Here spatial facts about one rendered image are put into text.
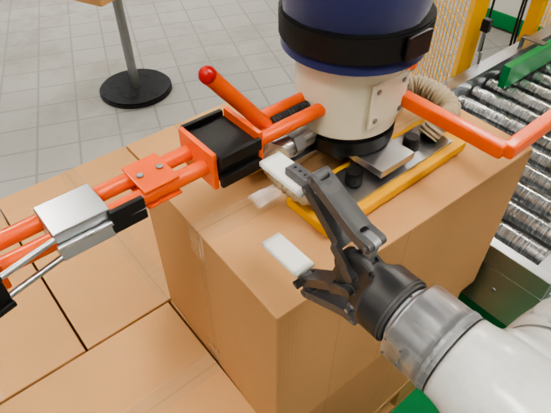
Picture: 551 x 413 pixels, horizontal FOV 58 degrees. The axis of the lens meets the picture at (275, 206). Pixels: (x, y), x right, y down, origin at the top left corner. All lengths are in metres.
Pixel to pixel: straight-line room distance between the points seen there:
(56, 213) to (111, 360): 0.57
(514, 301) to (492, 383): 0.91
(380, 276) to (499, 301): 0.91
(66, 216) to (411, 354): 0.40
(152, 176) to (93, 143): 2.01
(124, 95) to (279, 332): 2.36
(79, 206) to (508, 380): 0.48
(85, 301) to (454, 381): 0.95
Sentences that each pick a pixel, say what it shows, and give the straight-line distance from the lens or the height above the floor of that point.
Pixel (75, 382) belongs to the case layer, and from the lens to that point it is 1.15.
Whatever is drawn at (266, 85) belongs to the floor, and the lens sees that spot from 2.96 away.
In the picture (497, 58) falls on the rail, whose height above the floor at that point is 0.60.
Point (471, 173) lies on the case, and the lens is 0.93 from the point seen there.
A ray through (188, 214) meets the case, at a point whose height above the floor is 0.94.
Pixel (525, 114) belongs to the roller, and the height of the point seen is 0.54.
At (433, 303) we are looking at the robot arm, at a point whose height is 1.13.
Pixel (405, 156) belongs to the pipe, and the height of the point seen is 1.00.
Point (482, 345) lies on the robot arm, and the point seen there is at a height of 1.13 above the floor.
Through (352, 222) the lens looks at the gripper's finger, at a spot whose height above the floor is 1.16.
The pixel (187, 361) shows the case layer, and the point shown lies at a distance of 1.11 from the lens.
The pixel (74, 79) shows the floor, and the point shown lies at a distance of 3.24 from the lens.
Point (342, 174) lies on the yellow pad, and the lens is 0.83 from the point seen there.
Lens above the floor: 1.51
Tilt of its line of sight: 44 degrees down
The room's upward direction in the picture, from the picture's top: straight up
